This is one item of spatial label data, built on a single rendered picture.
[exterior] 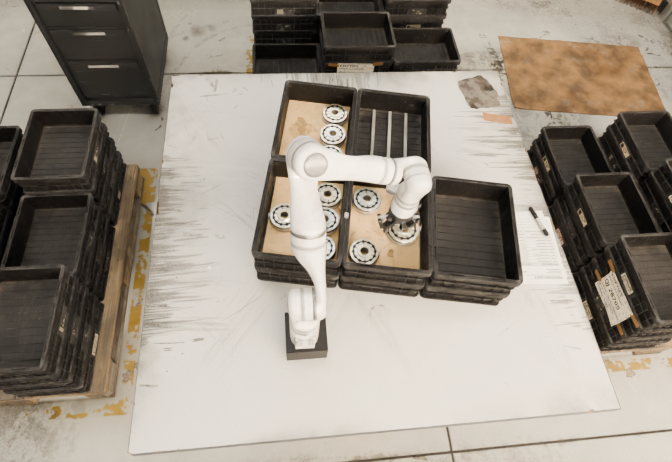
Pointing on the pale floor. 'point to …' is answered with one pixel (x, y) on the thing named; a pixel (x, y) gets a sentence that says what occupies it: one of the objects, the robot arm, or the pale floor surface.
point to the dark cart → (102, 29)
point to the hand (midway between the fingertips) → (393, 229)
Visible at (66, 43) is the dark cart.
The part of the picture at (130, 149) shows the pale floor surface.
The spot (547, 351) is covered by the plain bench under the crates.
